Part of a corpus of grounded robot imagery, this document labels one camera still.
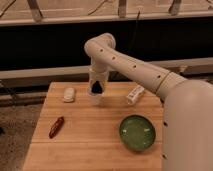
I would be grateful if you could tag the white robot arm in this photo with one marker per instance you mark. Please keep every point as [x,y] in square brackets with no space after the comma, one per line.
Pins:
[187,131]

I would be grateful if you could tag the green bowl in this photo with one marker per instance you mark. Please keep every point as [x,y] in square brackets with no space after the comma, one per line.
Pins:
[137,133]

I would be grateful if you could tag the translucent white ceramic cup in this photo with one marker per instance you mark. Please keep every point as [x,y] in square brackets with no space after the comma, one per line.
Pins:
[95,99]

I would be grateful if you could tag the white computer mouse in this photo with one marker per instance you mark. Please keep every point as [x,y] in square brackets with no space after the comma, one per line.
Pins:
[69,95]

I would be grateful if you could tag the red brown pen case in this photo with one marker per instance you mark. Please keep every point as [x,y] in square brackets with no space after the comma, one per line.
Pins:
[56,127]

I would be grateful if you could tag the wooden table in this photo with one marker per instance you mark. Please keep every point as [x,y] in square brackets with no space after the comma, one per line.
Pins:
[89,138]

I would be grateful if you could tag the white plastic bottle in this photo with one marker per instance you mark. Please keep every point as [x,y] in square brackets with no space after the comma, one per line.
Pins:
[134,95]

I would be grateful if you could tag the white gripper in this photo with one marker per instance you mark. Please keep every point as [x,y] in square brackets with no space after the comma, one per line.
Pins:
[97,80]

